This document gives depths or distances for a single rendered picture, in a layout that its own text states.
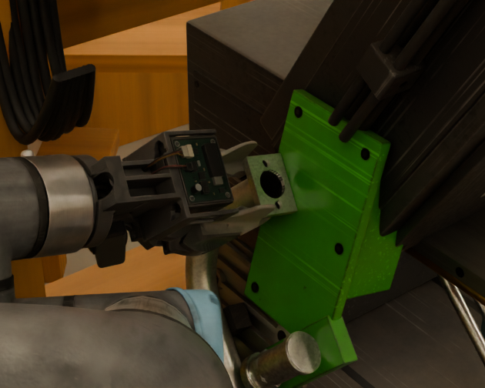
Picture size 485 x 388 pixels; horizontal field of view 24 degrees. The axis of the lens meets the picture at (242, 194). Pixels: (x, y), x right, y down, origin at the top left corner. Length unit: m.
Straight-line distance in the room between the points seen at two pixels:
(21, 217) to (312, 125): 0.29
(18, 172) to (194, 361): 0.39
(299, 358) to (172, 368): 0.56
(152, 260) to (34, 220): 0.64
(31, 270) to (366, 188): 0.47
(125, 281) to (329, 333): 0.47
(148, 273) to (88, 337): 1.01
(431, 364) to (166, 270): 0.36
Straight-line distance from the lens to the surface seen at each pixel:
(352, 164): 0.93
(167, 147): 0.86
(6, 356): 0.38
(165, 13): 1.32
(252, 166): 0.97
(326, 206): 0.96
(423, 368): 1.26
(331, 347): 0.98
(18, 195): 0.79
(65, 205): 0.81
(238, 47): 1.13
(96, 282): 1.40
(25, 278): 1.26
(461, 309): 1.08
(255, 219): 0.95
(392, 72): 0.84
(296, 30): 1.17
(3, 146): 1.17
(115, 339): 0.41
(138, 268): 1.42
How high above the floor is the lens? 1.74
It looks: 34 degrees down
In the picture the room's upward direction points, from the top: straight up
